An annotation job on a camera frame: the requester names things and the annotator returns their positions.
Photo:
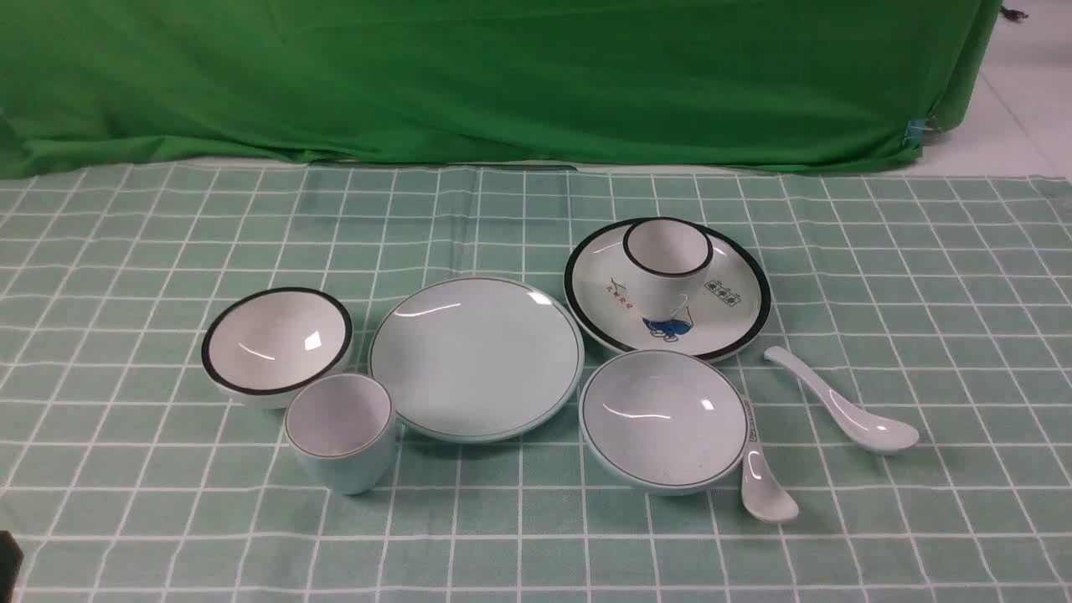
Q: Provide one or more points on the light blue bowl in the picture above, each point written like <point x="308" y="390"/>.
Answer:
<point x="664" y="422"/>

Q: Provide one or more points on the white spoon with label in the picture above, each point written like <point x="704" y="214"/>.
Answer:
<point x="761" y="493"/>

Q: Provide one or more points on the black-rimmed patterned plate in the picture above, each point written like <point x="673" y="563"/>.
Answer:
<point x="720" y="320"/>

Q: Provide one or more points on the green checkered tablecloth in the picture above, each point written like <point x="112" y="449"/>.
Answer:
<point x="128" y="477"/>

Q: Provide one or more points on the green backdrop cloth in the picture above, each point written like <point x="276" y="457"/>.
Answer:
<point x="806" y="87"/>

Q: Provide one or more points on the black-rimmed white bowl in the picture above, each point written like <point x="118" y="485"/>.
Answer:
<point x="263" y="349"/>

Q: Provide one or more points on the plain white spoon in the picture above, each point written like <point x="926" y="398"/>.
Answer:
<point x="875" y="433"/>

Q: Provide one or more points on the blue binder clip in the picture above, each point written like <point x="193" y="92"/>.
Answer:
<point x="915" y="133"/>

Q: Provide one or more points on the light blue cup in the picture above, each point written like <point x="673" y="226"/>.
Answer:
<point x="343" y="430"/>

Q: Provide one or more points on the light blue plate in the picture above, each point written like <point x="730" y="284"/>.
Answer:
<point x="477" y="359"/>

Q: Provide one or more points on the black-rimmed white cup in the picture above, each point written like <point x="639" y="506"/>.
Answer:
<point x="666" y="262"/>

